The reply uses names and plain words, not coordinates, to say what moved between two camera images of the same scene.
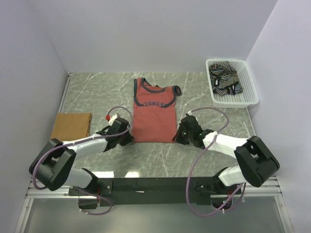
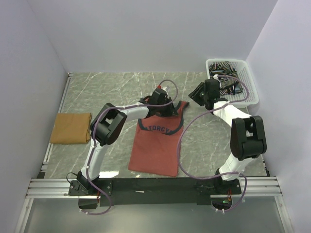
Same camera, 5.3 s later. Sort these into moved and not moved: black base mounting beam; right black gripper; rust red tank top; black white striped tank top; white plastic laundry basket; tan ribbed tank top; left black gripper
Moved: rust red tank top; left black gripper; right black gripper
Not moved: black white striped tank top; white plastic laundry basket; black base mounting beam; tan ribbed tank top
